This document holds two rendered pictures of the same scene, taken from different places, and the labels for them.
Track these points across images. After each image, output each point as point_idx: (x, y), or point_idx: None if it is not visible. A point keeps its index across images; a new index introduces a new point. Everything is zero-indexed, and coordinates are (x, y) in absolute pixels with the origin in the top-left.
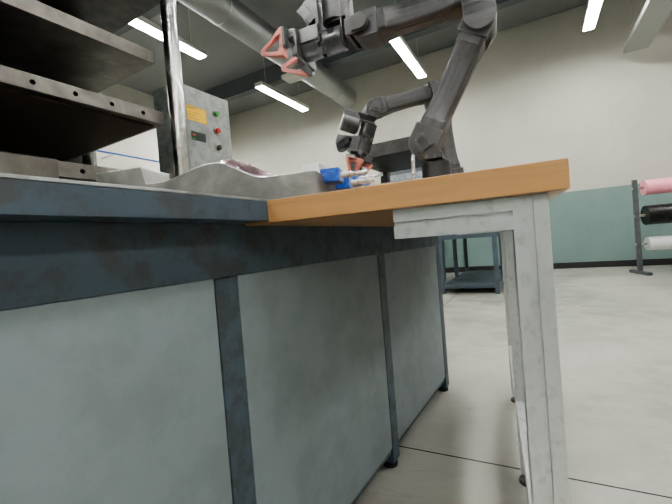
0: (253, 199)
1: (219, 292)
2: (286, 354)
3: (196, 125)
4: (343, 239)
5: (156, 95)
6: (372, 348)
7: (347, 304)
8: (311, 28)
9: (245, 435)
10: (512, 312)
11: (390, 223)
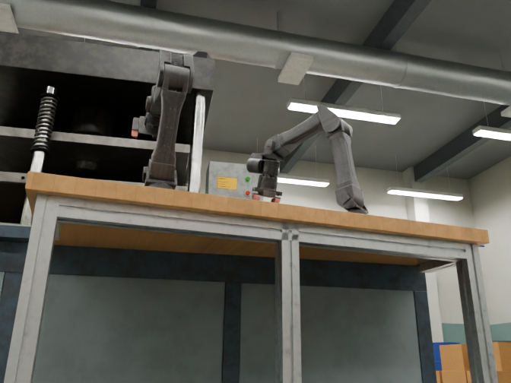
0: (27, 226)
1: (6, 280)
2: (56, 335)
3: (225, 191)
4: (159, 261)
5: (206, 174)
6: (193, 373)
7: (153, 318)
8: (146, 112)
9: (0, 373)
10: (276, 337)
11: (201, 246)
